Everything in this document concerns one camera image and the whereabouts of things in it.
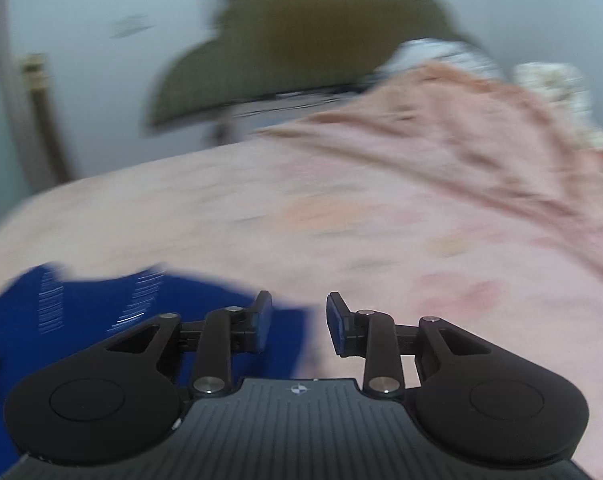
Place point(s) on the gold tower fan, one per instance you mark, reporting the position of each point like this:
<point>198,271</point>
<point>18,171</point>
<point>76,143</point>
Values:
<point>43,115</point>

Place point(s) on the white fluffy quilt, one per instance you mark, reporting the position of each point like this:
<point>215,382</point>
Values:
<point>561,95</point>

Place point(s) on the peach blanket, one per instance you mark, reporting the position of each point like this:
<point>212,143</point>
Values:
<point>461,130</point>

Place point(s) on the green padded headboard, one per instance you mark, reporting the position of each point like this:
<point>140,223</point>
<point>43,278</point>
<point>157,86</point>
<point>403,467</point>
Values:
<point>301,40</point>

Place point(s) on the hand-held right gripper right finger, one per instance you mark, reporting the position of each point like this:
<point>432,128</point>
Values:
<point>336,325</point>

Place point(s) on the blue knit sweater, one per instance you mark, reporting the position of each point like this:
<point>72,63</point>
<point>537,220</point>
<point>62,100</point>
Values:
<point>101,330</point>

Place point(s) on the light patterned cloth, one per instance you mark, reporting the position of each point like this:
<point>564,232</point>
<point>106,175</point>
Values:
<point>441,55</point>

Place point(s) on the pink floral bed sheet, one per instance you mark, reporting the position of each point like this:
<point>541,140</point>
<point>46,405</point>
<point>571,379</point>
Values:
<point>331,220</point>

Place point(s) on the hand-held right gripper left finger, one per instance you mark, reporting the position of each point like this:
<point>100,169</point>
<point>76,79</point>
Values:
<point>262,321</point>

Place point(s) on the white wardrobe sliding door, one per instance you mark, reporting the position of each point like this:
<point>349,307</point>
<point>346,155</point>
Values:
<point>3,110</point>

